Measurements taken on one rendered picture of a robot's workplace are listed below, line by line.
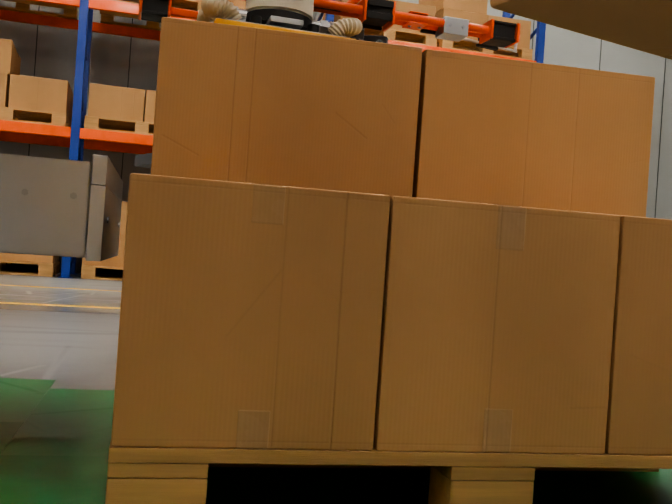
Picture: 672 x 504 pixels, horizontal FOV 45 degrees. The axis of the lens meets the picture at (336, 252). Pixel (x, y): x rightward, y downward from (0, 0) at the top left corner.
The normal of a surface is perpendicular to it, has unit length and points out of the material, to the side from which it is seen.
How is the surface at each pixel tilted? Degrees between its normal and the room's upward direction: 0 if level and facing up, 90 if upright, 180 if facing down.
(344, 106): 90
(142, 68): 90
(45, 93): 90
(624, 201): 90
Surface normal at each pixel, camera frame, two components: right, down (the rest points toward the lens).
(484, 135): 0.20, 0.01
